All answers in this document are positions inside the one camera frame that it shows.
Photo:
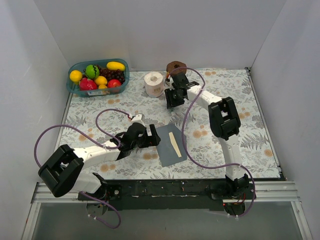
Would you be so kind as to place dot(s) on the cream letter paper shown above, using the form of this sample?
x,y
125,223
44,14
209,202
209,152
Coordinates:
x,y
174,144

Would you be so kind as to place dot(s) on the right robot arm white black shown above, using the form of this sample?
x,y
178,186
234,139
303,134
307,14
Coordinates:
x,y
224,123

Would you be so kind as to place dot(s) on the red apple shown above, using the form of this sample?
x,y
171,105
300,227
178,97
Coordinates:
x,y
114,83

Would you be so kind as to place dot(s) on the yellow lemon centre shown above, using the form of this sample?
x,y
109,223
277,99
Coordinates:
x,y
101,80

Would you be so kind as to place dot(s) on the green white glue stick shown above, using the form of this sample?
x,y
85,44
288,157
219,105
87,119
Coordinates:
x,y
172,111

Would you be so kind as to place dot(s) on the white toilet paper roll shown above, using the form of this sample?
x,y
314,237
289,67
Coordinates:
x,y
154,84

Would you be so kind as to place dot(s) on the floral table mat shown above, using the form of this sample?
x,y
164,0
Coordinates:
x,y
96,117

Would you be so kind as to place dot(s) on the yellow lemon left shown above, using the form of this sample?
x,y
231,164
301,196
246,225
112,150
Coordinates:
x,y
76,76

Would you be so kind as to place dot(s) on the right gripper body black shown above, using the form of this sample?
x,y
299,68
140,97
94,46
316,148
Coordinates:
x,y
173,94

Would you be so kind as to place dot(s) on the yellow mango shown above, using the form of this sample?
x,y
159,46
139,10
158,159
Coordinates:
x,y
115,66

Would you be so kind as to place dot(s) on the small yellow fruit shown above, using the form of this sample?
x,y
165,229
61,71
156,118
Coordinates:
x,y
102,87

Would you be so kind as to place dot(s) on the grey envelope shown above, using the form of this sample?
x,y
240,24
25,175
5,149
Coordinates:
x,y
170,149

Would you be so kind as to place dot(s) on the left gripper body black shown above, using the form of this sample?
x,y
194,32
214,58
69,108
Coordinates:
x,y
152,135

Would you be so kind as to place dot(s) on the green watermelon ball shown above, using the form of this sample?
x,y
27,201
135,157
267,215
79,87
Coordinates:
x,y
92,71

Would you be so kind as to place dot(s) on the yellow lemon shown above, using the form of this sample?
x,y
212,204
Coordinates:
x,y
101,80
76,76

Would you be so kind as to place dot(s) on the teal plastic fruit basket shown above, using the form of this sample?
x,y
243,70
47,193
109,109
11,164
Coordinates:
x,y
73,88

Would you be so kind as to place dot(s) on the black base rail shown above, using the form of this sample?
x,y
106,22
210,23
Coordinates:
x,y
162,194

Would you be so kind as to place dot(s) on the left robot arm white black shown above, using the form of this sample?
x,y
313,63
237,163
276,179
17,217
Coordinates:
x,y
63,171

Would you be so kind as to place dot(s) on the brown toilet paper roll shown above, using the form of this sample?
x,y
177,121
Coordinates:
x,y
175,68

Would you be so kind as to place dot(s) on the pink dragon fruit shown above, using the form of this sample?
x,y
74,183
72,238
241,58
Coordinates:
x,y
87,84

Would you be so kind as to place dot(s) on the dark purple grapes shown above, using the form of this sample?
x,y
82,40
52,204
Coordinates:
x,y
111,74

